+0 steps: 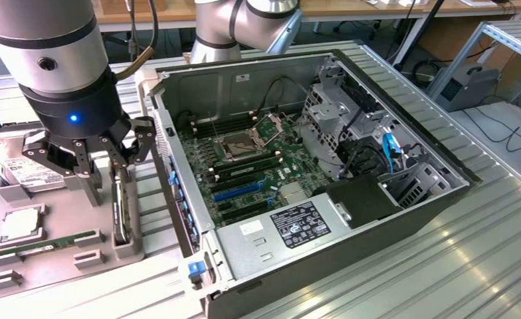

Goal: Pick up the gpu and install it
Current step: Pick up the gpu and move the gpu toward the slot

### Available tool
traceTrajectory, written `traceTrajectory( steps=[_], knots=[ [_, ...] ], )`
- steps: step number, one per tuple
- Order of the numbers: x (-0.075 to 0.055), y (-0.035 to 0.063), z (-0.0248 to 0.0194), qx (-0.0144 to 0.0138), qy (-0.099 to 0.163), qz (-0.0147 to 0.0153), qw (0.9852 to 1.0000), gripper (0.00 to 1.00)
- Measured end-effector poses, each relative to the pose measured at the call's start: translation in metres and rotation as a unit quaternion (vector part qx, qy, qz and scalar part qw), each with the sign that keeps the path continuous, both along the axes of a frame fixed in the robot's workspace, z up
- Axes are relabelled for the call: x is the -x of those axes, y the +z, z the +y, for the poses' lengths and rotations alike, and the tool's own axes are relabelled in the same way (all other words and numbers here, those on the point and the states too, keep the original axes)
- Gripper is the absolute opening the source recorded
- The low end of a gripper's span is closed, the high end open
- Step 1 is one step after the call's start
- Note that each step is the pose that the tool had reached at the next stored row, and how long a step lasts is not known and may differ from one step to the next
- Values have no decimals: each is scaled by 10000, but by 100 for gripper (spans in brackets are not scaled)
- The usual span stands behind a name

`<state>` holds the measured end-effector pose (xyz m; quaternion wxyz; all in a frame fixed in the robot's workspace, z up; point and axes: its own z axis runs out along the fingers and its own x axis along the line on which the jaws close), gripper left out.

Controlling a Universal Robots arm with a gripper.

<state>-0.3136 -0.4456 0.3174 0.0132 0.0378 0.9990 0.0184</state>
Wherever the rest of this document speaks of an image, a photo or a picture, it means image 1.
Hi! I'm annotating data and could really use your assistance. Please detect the silver CPU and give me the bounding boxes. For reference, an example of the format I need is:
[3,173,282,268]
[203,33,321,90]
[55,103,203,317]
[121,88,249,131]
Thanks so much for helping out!
[1,211,42,242]

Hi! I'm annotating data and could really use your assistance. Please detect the CPU socket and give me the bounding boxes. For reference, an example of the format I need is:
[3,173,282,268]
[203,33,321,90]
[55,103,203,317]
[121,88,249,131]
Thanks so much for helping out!
[218,131,265,160]

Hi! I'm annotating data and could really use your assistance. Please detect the green RAM stick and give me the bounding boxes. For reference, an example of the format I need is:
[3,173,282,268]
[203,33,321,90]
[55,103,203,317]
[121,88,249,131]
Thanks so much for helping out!
[0,232,95,260]

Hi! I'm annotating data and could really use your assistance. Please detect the aluminium slat table frame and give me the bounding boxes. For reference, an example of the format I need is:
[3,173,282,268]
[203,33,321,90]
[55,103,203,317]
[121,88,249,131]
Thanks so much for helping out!
[426,18,521,110]

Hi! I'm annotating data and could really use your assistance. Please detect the green motherboard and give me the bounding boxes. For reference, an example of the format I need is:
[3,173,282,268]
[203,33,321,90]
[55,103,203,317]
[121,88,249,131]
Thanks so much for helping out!
[178,111,331,223]

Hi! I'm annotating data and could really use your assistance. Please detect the silver finned heatsink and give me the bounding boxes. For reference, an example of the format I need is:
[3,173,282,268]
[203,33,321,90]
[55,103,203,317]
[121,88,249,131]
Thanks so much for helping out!
[279,184,310,204]

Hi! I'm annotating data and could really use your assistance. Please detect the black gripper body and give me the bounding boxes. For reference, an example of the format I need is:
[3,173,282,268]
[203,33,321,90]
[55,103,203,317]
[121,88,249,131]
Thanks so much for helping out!
[19,70,131,144]

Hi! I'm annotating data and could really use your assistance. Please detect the blue expansion slot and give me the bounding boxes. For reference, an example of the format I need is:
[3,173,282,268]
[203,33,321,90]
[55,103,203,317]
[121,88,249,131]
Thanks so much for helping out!
[213,184,266,203]

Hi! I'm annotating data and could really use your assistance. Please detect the long black expansion slot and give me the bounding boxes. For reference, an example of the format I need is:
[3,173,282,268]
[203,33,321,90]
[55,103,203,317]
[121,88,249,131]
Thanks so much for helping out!
[218,201,273,216]
[209,175,263,195]
[221,207,277,223]

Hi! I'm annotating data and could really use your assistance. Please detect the silver hard disk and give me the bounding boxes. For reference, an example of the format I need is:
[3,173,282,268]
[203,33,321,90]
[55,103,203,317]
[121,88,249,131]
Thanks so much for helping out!
[0,132,66,193]

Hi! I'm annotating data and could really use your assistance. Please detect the black plastic shroud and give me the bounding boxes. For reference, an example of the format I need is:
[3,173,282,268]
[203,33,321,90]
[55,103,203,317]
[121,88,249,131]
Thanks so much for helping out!
[313,175,406,230]

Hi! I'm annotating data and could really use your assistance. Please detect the silver power supply unit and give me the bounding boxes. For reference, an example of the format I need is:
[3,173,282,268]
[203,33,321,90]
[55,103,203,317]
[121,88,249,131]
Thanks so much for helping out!
[206,192,354,283]

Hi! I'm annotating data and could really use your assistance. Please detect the green graphics card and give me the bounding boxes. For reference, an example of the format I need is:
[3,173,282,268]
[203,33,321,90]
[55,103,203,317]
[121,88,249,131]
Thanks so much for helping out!
[106,159,133,247]

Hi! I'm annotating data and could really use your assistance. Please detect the grey box with handle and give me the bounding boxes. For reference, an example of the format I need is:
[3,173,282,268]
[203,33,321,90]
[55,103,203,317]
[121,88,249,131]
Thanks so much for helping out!
[437,64,503,112]

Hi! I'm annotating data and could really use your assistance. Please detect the grey parts rack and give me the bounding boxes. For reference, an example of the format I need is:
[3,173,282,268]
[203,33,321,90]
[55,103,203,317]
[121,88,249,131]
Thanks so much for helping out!
[0,156,146,302]

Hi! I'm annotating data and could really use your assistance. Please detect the blue disk wire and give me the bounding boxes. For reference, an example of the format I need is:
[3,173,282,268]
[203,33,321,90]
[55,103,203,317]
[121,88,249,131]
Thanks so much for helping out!
[382,132,403,175]

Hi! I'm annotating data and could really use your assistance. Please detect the silver drive cage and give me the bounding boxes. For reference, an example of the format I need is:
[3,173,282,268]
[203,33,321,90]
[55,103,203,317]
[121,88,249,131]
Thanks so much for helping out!
[297,81,393,167]

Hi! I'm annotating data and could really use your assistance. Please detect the metal socket cover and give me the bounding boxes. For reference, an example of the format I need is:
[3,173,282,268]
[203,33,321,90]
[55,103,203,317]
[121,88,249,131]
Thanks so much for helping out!
[250,112,287,147]

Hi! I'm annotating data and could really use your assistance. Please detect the black wire bundle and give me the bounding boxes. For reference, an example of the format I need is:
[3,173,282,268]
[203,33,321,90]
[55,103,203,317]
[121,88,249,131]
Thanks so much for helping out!
[334,138,387,179]

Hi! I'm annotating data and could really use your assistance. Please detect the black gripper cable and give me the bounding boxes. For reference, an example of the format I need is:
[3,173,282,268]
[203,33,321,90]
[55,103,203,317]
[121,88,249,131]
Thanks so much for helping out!
[115,0,159,80]

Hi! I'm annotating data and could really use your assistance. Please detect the black slanted pole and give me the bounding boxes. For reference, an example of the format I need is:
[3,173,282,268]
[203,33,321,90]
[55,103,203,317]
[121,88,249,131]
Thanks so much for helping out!
[393,0,445,69]

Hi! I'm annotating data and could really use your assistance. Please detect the thin metal locking lever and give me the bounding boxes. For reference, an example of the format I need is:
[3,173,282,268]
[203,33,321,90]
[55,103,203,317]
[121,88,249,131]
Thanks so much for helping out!
[207,111,222,144]

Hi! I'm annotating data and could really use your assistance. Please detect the grey computer case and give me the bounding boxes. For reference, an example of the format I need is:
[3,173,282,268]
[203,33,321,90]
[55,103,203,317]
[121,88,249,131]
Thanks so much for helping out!
[134,49,482,319]

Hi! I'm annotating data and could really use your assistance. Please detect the silver perforated disk bay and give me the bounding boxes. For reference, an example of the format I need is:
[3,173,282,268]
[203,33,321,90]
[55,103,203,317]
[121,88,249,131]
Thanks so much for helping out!
[377,162,469,209]

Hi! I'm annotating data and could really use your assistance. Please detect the wooden desk white legs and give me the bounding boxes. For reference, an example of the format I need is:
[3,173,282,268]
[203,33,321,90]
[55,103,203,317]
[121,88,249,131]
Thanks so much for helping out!
[94,0,198,62]

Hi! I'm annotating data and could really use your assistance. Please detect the wooden desk with panel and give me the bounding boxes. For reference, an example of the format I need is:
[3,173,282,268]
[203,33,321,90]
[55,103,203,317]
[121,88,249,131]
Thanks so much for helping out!
[299,0,521,66]

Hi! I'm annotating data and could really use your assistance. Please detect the dark RAM stick white label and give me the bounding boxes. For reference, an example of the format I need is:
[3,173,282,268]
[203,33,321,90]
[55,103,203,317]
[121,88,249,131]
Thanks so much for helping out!
[214,161,286,182]

